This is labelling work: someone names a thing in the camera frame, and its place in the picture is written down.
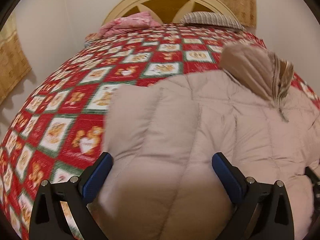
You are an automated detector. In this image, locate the striped pillow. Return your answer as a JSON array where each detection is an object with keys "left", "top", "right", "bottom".
[{"left": 180, "top": 11, "right": 246, "bottom": 31}]

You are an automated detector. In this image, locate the pink puffer jacket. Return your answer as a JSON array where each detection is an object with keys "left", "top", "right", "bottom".
[{"left": 93, "top": 43, "right": 319, "bottom": 239}]

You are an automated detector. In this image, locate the yellow side curtain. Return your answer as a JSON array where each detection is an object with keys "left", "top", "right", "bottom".
[{"left": 0, "top": 12, "right": 31, "bottom": 103}]

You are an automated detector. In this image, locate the pink folded blanket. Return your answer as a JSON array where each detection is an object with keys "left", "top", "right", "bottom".
[{"left": 96, "top": 11, "right": 161, "bottom": 38}]

